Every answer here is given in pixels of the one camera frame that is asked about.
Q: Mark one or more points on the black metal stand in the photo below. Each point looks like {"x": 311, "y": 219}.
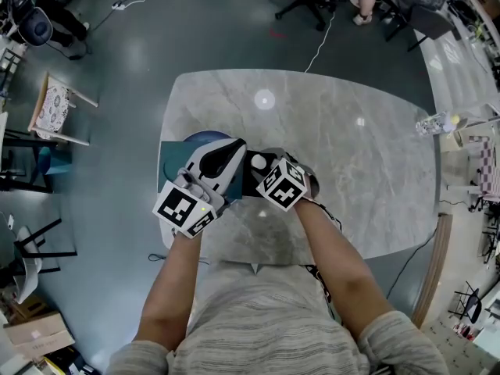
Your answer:
{"x": 23, "y": 162}

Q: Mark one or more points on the white chair with black legs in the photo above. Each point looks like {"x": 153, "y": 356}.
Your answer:
{"x": 27, "y": 272}

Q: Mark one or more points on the wooden chair with patterned cushion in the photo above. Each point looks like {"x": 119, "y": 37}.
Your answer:
{"x": 52, "y": 109}

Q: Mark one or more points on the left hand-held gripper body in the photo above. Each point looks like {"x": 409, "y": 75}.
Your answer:
{"x": 183, "y": 205}

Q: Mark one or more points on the blue round stool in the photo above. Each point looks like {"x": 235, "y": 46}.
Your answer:
{"x": 207, "y": 135}

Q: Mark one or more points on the white power strip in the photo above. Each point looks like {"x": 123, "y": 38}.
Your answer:
{"x": 118, "y": 5}

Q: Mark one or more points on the black folding chair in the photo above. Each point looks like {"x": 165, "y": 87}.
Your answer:
{"x": 470, "y": 303}

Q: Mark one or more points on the small white round item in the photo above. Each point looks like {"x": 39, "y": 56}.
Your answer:
{"x": 258, "y": 162}

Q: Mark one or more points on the person's right forearm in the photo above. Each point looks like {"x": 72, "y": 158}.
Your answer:
{"x": 343, "y": 276}

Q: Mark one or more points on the round dark blue device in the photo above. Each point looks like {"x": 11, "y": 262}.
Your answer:
{"x": 37, "y": 27}

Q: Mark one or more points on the checked cloth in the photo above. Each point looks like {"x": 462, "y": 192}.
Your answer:
{"x": 490, "y": 170}

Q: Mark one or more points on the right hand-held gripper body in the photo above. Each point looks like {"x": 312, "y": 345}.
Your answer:
{"x": 282, "y": 188}

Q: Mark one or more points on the teal chair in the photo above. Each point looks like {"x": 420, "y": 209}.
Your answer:
{"x": 56, "y": 160}

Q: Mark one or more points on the cardboard box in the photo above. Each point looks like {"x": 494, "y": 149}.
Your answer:
{"x": 37, "y": 334}

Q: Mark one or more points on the grey striped shirt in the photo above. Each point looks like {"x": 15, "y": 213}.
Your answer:
{"x": 265, "y": 326}

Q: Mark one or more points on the person's left forearm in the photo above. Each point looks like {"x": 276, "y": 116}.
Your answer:
{"x": 172, "y": 287}

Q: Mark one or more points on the black side chair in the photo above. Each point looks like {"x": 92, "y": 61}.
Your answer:
{"x": 427, "y": 26}

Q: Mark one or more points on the wooden floor strip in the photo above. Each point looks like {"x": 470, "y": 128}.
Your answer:
{"x": 433, "y": 268}

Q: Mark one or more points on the black box tray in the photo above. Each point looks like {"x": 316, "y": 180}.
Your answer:
{"x": 249, "y": 182}

